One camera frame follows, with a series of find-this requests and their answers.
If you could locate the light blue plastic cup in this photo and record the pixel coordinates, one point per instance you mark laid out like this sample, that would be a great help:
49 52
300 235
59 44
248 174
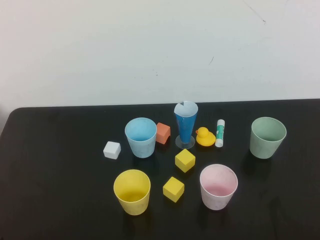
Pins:
140 147

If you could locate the yellow plastic cup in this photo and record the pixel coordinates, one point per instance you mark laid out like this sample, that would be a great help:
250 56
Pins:
132 203

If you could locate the orange block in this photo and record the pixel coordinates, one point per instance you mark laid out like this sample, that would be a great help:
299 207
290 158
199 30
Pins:
163 133

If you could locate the blue cone in clear glass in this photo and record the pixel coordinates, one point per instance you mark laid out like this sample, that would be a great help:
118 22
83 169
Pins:
185 130

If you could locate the yellow cube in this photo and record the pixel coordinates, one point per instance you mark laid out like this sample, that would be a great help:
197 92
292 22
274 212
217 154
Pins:
173 190
184 161

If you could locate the yellow rubber duck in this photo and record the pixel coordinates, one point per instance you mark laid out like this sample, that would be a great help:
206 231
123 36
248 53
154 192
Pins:
205 138

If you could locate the white cube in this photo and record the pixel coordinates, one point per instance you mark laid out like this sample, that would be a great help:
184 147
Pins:
111 150

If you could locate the white and green glue stick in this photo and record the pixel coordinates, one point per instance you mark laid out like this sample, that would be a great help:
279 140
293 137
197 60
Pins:
220 133

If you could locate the pink plastic cup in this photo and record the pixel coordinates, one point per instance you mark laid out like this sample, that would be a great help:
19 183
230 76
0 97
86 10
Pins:
216 200

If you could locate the pale green plastic cup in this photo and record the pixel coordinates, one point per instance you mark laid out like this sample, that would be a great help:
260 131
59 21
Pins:
263 148

